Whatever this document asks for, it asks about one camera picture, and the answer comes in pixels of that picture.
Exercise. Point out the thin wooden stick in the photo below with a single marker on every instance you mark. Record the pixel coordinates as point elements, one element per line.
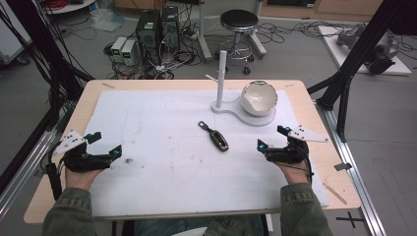
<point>335,193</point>

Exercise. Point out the beige tape strip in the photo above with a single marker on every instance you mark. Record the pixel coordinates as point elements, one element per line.
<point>108,85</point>

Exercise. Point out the aluminium rail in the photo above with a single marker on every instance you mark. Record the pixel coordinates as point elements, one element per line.
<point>352,170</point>
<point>26,170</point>

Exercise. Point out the white floor board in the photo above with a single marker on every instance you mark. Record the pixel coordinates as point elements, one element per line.
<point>347,60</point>

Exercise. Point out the person's right hand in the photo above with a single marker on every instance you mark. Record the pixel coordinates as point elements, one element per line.
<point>297,173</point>

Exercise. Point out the black round stool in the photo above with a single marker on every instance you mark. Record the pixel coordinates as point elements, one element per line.
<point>238,19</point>

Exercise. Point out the black computer tower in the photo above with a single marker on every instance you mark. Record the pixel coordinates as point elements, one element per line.
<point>169,28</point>
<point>148,36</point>

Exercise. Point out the white power supply box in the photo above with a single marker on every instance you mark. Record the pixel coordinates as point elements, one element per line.
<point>118,47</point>
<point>129,52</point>

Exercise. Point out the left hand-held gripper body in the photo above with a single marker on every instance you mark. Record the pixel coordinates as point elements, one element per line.
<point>82,161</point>

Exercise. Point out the white eggshell-shaped bowl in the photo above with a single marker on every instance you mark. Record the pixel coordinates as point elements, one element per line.
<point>259,98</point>

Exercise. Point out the clear plastic bag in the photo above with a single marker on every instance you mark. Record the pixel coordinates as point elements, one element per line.
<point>106,19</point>

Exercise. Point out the white table mat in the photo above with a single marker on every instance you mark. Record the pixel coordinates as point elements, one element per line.
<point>164,183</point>

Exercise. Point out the black metal frame stand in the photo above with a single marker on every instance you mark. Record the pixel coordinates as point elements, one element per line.
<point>39,42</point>
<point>357,49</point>

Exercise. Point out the grey machine on board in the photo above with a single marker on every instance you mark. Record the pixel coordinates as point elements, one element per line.
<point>382,54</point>

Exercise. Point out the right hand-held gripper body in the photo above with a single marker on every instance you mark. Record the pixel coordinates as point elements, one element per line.
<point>293,152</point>

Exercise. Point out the black tape piece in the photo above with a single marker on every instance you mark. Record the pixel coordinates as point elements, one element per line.
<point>343,166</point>

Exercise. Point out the white round table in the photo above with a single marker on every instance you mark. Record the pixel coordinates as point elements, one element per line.
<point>70,7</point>

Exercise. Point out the person's left hand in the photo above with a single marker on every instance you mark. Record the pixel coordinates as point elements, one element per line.
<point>80,179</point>

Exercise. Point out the white stand with post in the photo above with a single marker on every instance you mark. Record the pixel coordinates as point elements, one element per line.
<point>222,82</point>

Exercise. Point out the grey desk leg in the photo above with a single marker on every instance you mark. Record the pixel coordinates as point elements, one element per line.
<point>204,39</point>
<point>257,42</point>

